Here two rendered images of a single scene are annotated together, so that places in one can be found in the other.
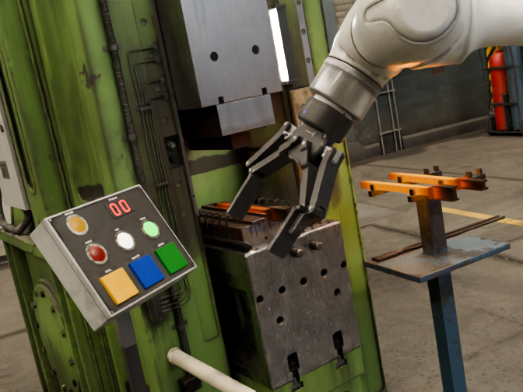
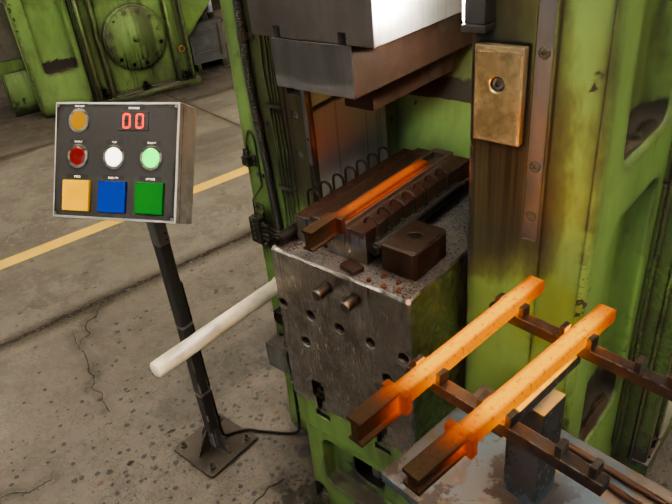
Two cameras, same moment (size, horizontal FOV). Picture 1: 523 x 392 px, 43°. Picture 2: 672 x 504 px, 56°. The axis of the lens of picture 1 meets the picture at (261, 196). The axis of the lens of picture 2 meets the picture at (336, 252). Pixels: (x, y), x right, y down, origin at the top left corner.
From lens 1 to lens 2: 2.10 m
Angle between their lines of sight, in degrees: 72
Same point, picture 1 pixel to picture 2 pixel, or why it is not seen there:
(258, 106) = (329, 62)
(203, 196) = (464, 135)
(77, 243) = (68, 137)
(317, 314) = (354, 376)
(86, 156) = not seen: hidden behind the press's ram
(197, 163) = (465, 86)
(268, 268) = (294, 280)
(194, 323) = not seen: hidden behind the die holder
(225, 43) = not seen: outside the picture
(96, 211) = (106, 115)
